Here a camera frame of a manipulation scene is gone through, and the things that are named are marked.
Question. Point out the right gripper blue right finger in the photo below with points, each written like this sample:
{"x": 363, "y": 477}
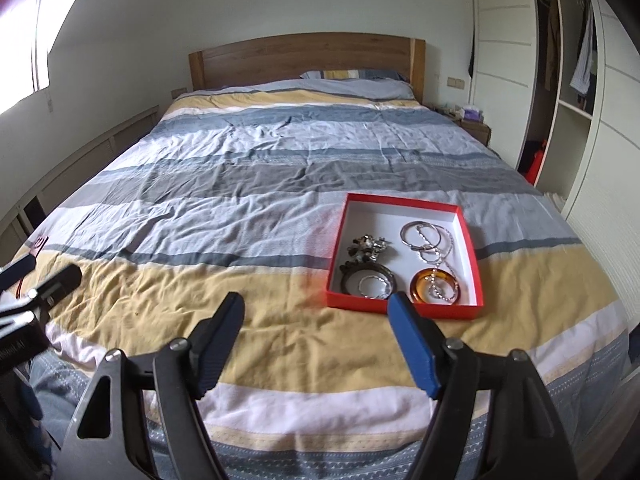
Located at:
{"x": 420, "y": 342}

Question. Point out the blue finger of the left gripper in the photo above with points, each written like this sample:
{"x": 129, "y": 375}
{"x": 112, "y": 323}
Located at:
{"x": 16, "y": 271}

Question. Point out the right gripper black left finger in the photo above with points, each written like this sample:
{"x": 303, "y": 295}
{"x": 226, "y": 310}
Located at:
{"x": 212, "y": 341}

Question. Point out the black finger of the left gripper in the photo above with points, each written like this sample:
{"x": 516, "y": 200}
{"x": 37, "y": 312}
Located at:
{"x": 58, "y": 286}

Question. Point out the large silver hoop bangle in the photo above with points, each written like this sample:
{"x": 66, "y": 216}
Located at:
{"x": 421, "y": 236}

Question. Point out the red jewelry box white inside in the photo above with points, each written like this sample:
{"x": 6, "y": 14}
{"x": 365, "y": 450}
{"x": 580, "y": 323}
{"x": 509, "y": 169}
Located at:
{"x": 369, "y": 231}

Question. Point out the amber orange bangle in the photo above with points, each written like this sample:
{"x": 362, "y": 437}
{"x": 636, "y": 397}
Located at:
{"x": 432, "y": 284}

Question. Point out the dark grey bangle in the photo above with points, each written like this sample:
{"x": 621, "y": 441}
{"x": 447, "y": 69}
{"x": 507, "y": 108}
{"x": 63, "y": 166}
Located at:
{"x": 368, "y": 280}

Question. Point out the striped bed duvet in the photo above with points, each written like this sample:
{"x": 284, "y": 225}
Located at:
{"x": 242, "y": 190}

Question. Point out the red bag in wardrobe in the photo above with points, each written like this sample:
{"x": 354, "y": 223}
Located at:
{"x": 534, "y": 156}

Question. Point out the wooden nightstand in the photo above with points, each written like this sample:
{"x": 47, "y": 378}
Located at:
{"x": 478, "y": 130}

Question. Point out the purple tissue box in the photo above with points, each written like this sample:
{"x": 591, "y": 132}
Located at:
{"x": 472, "y": 113}

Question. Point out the window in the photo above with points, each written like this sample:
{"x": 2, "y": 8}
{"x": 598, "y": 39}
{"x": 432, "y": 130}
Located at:
{"x": 29, "y": 29}

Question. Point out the striped pillow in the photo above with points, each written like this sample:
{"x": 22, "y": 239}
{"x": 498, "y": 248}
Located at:
{"x": 366, "y": 73}

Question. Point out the wooden headboard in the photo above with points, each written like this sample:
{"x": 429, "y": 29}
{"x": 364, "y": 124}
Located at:
{"x": 272, "y": 58}

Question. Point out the hanging grey shirt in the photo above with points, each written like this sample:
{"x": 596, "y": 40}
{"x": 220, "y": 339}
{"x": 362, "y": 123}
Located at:
{"x": 586, "y": 65}

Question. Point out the white wardrobe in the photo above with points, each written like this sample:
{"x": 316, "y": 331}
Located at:
{"x": 524, "y": 56}

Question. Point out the low white wall cabinet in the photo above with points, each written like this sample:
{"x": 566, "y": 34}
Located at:
{"x": 66, "y": 177}

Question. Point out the wall switch plate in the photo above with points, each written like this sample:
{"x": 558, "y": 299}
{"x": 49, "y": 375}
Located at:
{"x": 456, "y": 83}

